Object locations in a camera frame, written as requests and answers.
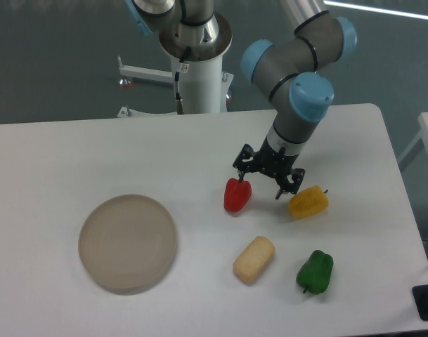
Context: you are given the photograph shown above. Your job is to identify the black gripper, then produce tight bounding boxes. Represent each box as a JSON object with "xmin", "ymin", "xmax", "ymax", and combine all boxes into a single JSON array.
[{"xmin": 233, "ymin": 139, "xmax": 306, "ymax": 200}]

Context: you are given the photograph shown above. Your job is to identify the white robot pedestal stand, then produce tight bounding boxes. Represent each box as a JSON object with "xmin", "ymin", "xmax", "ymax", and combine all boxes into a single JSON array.
[{"xmin": 115, "ymin": 13, "xmax": 235, "ymax": 119}]

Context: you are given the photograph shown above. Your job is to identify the beige bread loaf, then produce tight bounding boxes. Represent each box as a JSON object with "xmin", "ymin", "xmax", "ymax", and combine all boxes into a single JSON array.
[{"xmin": 233, "ymin": 236, "xmax": 275, "ymax": 285}]

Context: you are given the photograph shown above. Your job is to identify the yellow bell pepper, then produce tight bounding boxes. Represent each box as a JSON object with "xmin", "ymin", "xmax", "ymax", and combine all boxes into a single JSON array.
[{"xmin": 288, "ymin": 185, "xmax": 329, "ymax": 219}]

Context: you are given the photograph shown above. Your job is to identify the black device at table edge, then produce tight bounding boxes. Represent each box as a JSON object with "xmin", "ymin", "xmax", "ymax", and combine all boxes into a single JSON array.
[{"xmin": 412, "ymin": 284, "xmax": 428, "ymax": 322}]

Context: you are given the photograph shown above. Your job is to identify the green bell pepper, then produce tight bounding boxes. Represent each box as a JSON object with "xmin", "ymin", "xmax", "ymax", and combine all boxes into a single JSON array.
[{"xmin": 296, "ymin": 250, "xmax": 334, "ymax": 295}]

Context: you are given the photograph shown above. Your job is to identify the round beige plate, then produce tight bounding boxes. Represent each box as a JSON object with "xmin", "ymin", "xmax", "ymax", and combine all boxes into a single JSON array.
[{"xmin": 78, "ymin": 194, "xmax": 178, "ymax": 295}]

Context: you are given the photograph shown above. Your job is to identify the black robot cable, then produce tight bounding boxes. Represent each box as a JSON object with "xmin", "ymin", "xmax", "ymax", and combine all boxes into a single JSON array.
[{"xmin": 174, "ymin": 45, "xmax": 192, "ymax": 115}]

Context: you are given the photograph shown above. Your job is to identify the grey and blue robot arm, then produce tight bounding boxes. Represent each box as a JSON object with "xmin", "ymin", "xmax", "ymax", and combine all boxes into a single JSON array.
[{"xmin": 126, "ymin": 1, "xmax": 357, "ymax": 194}]

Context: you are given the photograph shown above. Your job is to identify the red bell pepper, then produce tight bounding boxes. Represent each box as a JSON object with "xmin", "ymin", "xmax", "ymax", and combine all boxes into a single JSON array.
[{"xmin": 223, "ymin": 178, "xmax": 252, "ymax": 213}]

